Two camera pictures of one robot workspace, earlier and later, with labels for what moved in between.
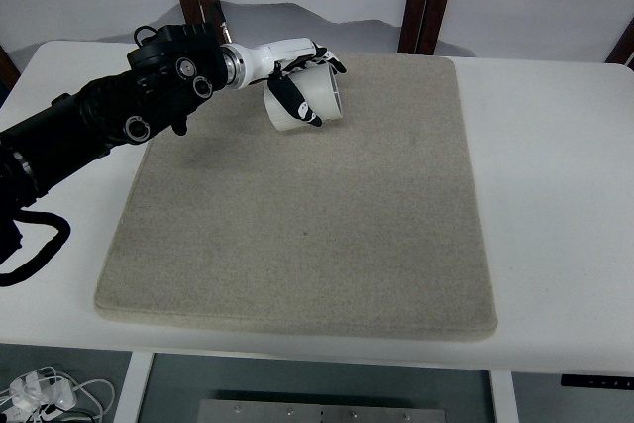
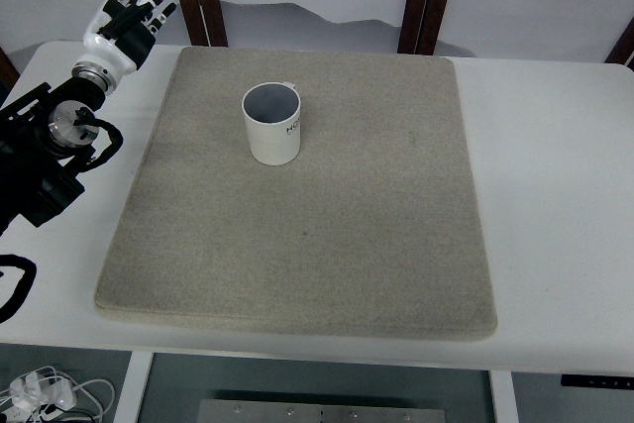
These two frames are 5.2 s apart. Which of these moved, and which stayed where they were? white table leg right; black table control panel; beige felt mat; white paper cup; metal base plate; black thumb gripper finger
Moved: white paper cup; black thumb gripper finger
Stayed: beige felt mat; black table control panel; metal base plate; white table leg right
